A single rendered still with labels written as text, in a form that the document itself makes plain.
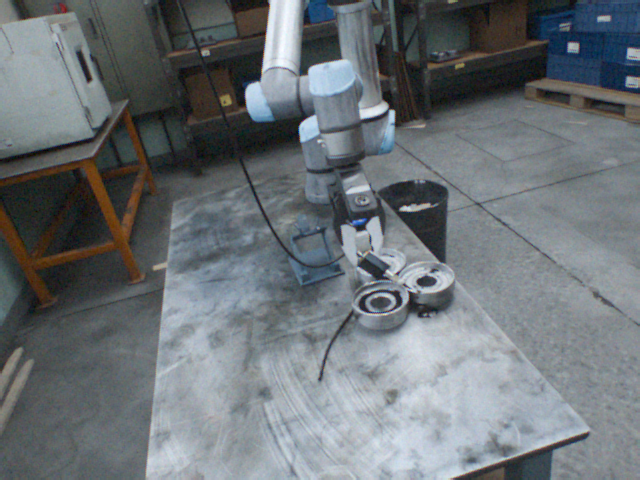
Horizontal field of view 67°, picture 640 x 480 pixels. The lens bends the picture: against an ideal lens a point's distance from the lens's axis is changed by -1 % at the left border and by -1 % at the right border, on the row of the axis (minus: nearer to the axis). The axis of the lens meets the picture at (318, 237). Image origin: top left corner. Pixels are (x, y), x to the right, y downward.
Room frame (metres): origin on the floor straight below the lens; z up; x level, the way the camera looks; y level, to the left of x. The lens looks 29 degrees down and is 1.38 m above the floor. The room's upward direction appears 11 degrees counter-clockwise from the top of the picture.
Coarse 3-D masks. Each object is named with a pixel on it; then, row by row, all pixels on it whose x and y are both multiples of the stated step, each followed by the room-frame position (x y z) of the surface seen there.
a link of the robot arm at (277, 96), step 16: (272, 0) 1.17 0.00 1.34; (288, 0) 1.14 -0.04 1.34; (304, 0) 1.19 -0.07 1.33; (272, 16) 1.12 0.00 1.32; (288, 16) 1.10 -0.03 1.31; (272, 32) 1.07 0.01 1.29; (288, 32) 1.06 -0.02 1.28; (272, 48) 1.03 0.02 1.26; (288, 48) 1.02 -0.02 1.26; (272, 64) 0.99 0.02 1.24; (288, 64) 0.99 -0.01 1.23; (272, 80) 0.95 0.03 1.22; (288, 80) 0.94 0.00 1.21; (256, 96) 0.93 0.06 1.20; (272, 96) 0.92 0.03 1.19; (288, 96) 0.91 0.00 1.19; (256, 112) 0.93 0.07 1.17; (272, 112) 0.92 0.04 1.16; (288, 112) 0.92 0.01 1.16
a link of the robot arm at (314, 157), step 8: (304, 120) 1.36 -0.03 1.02; (312, 120) 1.32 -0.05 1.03; (304, 128) 1.30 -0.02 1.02; (312, 128) 1.28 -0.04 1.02; (304, 136) 1.29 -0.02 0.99; (312, 136) 1.27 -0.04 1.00; (320, 136) 1.27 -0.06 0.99; (304, 144) 1.30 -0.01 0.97; (312, 144) 1.28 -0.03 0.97; (304, 152) 1.31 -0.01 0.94; (312, 152) 1.28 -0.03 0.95; (320, 152) 1.27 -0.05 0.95; (312, 160) 1.28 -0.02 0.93; (320, 160) 1.27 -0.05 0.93; (312, 168) 1.29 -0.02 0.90; (320, 168) 1.27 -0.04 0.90
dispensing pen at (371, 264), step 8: (360, 256) 0.77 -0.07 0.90; (368, 256) 0.76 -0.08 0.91; (360, 264) 0.77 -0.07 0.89; (368, 264) 0.75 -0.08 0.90; (376, 264) 0.74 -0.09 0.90; (384, 264) 0.75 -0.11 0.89; (368, 272) 0.77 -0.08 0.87; (376, 272) 0.75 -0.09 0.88; (384, 272) 0.73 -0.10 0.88; (376, 280) 0.76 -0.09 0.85; (392, 280) 0.74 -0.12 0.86; (400, 280) 0.74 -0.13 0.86; (408, 288) 0.73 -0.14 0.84
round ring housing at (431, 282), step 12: (420, 264) 0.81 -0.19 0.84; (432, 264) 0.80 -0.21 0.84; (444, 264) 0.78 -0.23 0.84; (408, 276) 0.79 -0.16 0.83; (420, 276) 0.78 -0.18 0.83; (432, 276) 0.77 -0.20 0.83; (420, 288) 0.74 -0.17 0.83; (432, 288) 0.73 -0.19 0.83; (444, 288) 0.71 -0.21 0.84; (420, 300) 0.71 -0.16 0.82; (432, 300) 0.71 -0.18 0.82; (444, 300) 0.71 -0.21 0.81
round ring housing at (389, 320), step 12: (360, 288) 0.76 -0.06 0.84; (372, 288) 0.77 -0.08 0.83; (384, 288) 0.76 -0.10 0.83; (396, 288) 0.75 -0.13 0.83; (372, 300) 0.74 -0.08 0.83; (384, 300) 0.74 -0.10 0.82; (408, 300) 0.70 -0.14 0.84; (360, 312) 0.69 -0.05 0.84; (396, 312) 0.67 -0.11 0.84; (408, 312) 0.69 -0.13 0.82; (372, 324) 0.68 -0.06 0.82; (384, 324) 0.67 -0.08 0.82; (396, 324) 0.68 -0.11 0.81
